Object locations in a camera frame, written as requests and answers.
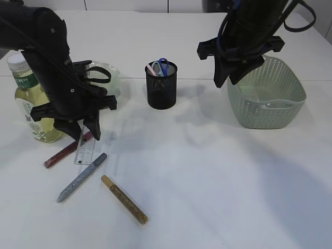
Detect green plastic basket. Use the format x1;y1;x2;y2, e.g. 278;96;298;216
227;56;307;129

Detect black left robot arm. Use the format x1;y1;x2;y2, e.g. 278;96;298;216
1;1;117;140

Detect yellow tea bottle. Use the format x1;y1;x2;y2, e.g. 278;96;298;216
6;54;65;144

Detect green wavy glass plate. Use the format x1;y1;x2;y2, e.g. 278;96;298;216
87;61;120;97

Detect pink sheathed scissors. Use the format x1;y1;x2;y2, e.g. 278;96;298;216
146;64;157;76

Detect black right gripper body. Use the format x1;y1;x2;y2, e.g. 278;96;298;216
197;36;285;62

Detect silver glitter pen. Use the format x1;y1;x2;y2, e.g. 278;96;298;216
56;153;107;203

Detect black mesh pen holder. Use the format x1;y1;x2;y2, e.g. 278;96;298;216
145;61;178;110

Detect clear plastic ruler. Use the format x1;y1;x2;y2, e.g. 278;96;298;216
74;125;95;165

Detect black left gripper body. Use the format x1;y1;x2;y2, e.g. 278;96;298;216
30;87;117;124

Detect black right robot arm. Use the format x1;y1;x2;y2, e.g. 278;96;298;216
197;1;287;88

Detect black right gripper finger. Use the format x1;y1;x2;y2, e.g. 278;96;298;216
214;56;236;88
229;58;265;85

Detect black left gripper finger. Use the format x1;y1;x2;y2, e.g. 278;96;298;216
83;114;101;141
53;120;81;141

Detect red glitter pen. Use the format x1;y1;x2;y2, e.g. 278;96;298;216
44;141;78;169

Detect gold glitter pen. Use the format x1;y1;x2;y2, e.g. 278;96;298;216
101;175;148;226

